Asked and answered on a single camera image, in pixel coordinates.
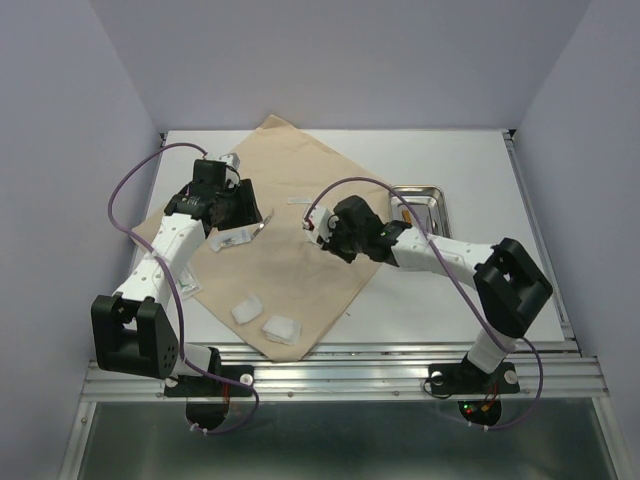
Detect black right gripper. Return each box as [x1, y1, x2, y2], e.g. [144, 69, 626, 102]
[315, 217, 365, 263]

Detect stainless steel tray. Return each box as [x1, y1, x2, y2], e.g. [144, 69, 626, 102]
[389, 185, 451, 238]

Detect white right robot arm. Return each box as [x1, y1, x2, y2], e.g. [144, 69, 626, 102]
[304, 195, 553, 390]

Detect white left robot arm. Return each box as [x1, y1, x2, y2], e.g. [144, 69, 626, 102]
[91, 153, 262, 394]

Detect angled steel tweezers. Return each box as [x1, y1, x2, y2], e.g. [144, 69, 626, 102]
[250, 209, 275, 241]

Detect clear packet black part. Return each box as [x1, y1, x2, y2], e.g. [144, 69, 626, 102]
[209, 229, 252, 252]

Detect white packet under forceps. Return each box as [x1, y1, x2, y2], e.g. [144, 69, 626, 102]
[287, 197, 312, 205]

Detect beige cloth drape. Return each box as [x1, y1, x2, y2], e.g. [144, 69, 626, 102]
[136, 116, 390, 361]

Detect green suture packet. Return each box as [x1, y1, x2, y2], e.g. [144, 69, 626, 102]
[177, 266, 202, 300]

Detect white gauze pad left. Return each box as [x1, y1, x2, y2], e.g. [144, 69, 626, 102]
[231, 295, 263, 325]

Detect white gauze pad stack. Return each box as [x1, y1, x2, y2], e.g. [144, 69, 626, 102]
[262, 316, 302, 345]

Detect aluminium mounting rail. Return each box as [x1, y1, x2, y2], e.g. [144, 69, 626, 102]
[79, 341, 606, 399]

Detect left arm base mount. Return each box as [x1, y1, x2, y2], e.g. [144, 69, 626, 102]
[163, 351, 259, 436]

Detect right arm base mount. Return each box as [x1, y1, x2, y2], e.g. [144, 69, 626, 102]
[422, 357, 520, 429]

